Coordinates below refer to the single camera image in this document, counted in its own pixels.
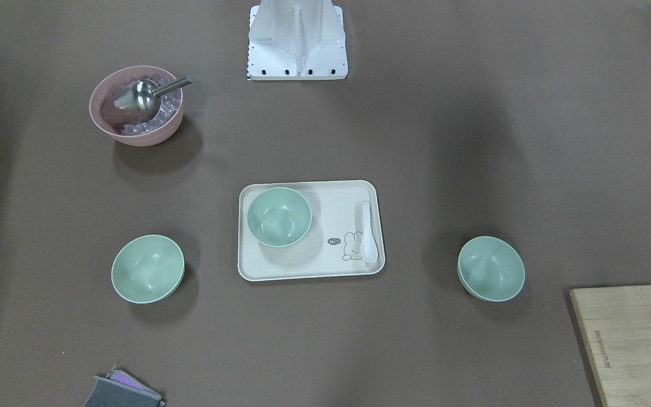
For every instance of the green bowl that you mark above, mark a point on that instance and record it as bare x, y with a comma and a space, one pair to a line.
148, 269
490, 269
279, 217

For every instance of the cream rabbit tray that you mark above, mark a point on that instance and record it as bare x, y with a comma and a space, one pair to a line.
332, 247

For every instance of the green bowl on tray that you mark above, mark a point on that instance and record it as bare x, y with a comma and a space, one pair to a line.
279, 217

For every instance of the white ceramic spoon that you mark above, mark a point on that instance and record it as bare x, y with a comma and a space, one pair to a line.
368, 246

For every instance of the clear ice cubes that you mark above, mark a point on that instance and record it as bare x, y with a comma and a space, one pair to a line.
170, 103

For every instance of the pink bowl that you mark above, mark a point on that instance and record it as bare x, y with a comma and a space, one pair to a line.
103, 114

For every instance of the metal ice scoop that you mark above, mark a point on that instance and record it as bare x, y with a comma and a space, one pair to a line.
143, 95

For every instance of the grey purple cloth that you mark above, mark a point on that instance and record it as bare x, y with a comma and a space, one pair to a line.
119, 388

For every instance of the wooden cutting board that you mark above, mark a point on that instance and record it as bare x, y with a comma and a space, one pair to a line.
615, 328

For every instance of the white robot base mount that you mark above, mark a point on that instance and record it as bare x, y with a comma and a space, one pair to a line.
296, 40

